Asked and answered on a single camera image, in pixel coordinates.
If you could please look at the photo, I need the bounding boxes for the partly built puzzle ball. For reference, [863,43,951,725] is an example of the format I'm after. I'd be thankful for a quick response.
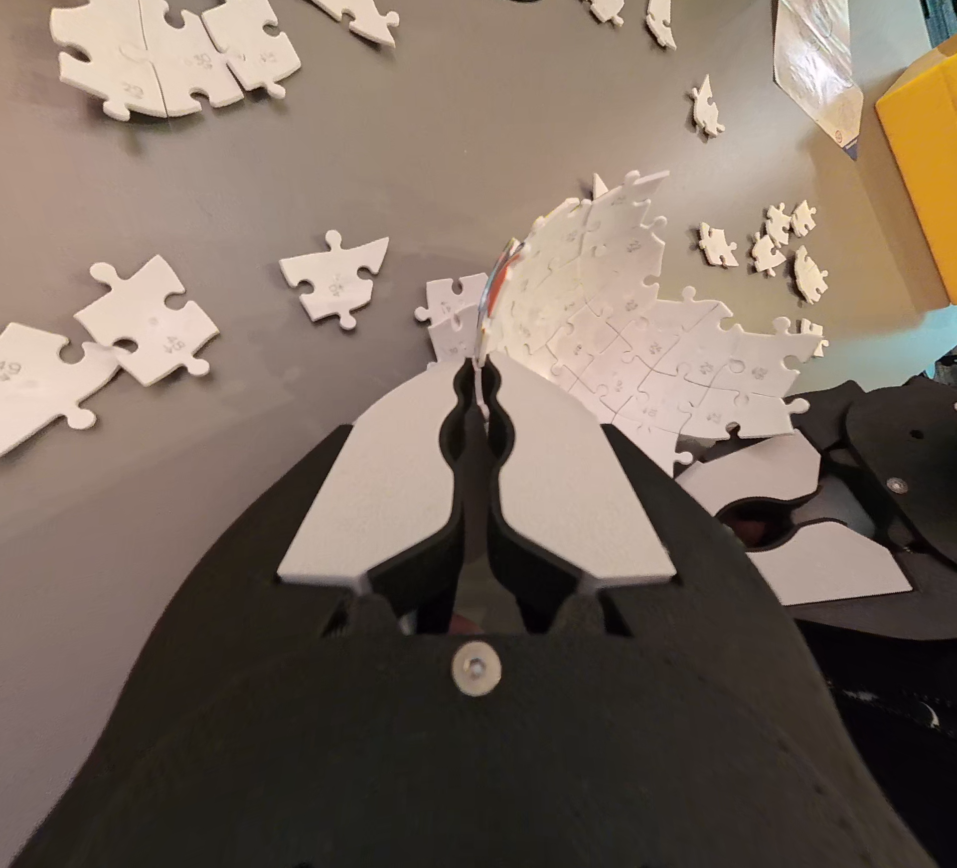
[475,169,828,467]

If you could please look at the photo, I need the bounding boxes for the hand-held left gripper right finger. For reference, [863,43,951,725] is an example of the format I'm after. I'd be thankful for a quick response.
[478,352,677,618]

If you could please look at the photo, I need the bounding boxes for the white paper leaflet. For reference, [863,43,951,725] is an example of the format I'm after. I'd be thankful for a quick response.
[772,0,862,160]

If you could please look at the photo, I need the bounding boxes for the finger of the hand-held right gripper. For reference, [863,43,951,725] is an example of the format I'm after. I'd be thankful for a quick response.
[746,517,916,607]
[675,429,825,519]

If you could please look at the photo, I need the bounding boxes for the yellow box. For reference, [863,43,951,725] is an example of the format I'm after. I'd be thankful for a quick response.
[875,36,957,313]

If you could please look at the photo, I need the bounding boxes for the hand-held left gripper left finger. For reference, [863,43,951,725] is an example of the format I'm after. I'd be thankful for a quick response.
[277,359,479,618]

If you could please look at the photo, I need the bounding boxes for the joined white puzzle pieces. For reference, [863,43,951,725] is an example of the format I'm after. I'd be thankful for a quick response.
[48,0,206,123]

